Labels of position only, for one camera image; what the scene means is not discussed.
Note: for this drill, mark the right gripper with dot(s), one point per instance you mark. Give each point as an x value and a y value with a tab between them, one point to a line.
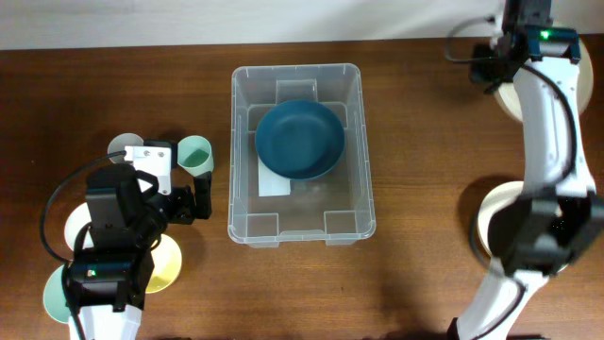
477	73

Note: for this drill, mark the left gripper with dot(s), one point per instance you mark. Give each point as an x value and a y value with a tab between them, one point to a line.
186	210

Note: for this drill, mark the cream bowl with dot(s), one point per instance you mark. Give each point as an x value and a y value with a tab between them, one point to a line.
507	98
491	208

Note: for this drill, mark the mint green cup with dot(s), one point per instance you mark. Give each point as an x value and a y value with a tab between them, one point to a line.
194	155

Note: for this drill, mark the dark blue bowl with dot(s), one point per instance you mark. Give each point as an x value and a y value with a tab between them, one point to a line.
300	139

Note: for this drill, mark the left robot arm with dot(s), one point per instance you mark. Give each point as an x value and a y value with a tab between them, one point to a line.
104	285

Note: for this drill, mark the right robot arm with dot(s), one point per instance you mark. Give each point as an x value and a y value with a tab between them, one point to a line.
554	160

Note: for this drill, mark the yellow small bowl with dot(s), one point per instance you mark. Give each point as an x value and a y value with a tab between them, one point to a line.
167	257

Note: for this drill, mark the grey cup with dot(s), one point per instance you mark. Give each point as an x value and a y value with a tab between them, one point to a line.
120	142

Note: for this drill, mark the clear plastic storage bin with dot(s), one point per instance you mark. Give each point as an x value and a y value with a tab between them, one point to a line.
337	208

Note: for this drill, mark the white small bowl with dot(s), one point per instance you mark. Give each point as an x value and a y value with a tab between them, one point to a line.
75	222

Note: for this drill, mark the mint green small bowl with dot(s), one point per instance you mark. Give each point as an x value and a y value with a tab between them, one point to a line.
54	301

